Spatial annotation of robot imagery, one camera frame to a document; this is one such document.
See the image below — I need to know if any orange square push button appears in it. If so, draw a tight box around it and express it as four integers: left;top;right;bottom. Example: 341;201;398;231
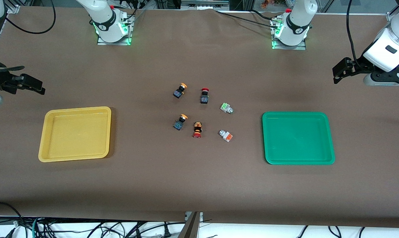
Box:
218;129;233;142

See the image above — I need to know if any yellow push button switch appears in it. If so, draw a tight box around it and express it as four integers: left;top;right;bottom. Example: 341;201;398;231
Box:
173;83;188;99
173;114;189;131

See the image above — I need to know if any yellow plastic tray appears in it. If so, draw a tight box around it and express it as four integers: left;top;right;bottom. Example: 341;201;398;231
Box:
38;106;112;163

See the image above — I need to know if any green plastic tray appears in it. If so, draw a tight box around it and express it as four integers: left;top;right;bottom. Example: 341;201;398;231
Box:
262;112;336;165

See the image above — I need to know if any brown table cover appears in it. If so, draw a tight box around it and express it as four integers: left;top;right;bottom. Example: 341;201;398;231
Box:
0;7;399;228

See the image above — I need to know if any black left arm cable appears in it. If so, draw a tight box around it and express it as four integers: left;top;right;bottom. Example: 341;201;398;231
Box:
346;0;366;65

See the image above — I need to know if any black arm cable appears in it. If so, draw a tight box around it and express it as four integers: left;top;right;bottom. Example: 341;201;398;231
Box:
346;0;366;65
4;0;57;34

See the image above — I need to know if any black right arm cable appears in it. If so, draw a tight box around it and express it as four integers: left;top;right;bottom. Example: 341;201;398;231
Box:
4;0;57;34

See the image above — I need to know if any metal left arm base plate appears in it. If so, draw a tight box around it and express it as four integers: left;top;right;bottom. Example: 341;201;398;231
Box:
270;17;307;51

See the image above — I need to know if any black cable on table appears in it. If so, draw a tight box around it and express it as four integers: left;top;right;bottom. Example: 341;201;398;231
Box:
216;9;276;24

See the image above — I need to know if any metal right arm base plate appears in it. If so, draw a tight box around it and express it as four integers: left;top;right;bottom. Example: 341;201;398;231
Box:
97;12;136;46

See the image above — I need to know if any black floor cable loop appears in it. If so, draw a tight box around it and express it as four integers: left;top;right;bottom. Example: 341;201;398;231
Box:
0;201;25;238

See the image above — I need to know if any green floor cable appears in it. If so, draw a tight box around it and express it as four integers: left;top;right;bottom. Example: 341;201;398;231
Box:
31;217;43;238

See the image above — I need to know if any grey metal rail box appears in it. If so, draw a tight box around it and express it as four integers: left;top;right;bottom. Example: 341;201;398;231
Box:
181;0;230;10

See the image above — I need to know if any brown support post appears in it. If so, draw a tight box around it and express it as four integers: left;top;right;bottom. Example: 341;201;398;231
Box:
178;212;201;238

